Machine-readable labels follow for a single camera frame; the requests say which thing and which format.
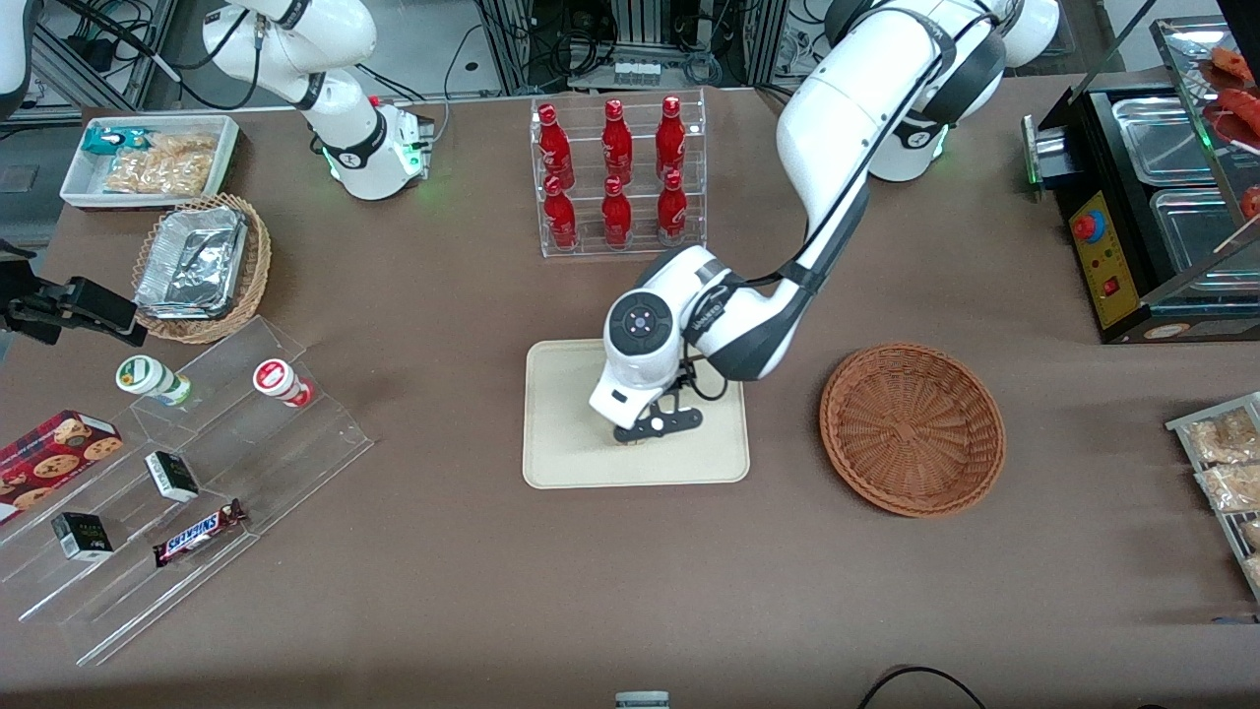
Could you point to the white power strip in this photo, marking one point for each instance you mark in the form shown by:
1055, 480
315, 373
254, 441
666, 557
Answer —
636, 73

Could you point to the small grey device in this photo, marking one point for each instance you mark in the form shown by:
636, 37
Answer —
642, 700

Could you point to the clear bag of crackers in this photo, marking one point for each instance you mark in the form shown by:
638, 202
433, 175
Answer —
162, 167

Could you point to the red soda bottle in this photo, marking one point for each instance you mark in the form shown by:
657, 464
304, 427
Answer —
670, 140
616, 215
560, 217
617, 143
672, 211
556, 148

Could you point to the white rectangular snack bin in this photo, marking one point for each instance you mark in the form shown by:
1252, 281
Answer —
79, 182

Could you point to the teal snack packet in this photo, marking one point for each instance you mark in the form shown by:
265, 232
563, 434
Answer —
110, 140

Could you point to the red tartan cookie box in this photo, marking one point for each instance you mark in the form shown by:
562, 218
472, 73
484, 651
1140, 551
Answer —
54, 458

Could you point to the cream rectangular serving tray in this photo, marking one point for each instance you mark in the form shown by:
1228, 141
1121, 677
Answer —
571, 453

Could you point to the black food warmer case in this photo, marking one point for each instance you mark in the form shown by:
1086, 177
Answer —
1102, 256

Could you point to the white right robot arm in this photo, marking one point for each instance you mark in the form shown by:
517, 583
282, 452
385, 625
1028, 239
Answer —
346, 138

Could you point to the oval wicker basket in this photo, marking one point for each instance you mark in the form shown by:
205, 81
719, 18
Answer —
258, 256

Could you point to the green lid yogurt cup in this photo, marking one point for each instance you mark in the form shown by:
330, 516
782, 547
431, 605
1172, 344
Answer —
148, 377

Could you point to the small black white box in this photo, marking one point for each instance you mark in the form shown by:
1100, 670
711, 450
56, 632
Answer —
171, 477
82, 537

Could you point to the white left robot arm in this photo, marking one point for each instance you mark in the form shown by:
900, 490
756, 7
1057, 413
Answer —
847, 128

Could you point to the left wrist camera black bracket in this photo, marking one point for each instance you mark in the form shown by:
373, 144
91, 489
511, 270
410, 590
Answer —
660, 423

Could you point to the red sausage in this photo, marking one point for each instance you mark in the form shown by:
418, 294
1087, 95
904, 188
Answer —
1235, 64
1242, 118

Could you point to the tray of snack bags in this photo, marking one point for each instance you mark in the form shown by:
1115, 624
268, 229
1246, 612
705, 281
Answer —
1181, 425

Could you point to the grey metal rack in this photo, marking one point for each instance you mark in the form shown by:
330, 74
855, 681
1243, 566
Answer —
98, 49

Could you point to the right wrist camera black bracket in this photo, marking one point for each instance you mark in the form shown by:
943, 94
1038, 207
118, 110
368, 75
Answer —
34, 315

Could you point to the clear acrylic stepped shelf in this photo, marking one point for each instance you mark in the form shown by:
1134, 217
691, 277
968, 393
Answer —
285, 453

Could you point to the snickers chocolate bar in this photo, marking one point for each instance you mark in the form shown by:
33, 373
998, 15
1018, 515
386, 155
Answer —
200, 533

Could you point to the wrist camera black bracket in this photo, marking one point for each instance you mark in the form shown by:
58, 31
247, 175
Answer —
660, 423
34, 315

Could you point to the red lid yogurt cup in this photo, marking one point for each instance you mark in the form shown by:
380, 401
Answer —
278, 379

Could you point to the clear bag of pastry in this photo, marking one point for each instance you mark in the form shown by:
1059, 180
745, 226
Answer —
1226, 438
1252, 534
1254, 571
1235, 487

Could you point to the clear acrylic bottle rack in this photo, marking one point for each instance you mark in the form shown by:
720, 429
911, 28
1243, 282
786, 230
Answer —
645, 118

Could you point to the round brown wicker basket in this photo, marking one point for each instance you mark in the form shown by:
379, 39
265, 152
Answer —
911, 428

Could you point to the stack of foil trays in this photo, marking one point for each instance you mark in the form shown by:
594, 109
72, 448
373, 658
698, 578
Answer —
192, 261

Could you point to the steel warmer pan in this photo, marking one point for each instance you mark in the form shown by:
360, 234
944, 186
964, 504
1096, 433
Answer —
1162, 138
1196, 236

